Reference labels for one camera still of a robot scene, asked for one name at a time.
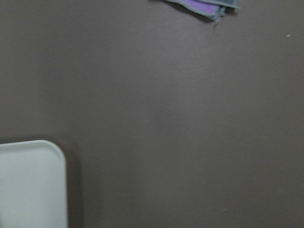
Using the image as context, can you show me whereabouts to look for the beige serving tray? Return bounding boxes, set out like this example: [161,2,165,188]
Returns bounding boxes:
[0,140,68,228]

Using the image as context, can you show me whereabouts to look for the grey folded cloth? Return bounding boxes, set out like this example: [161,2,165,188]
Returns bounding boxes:
[165,0,240,22]

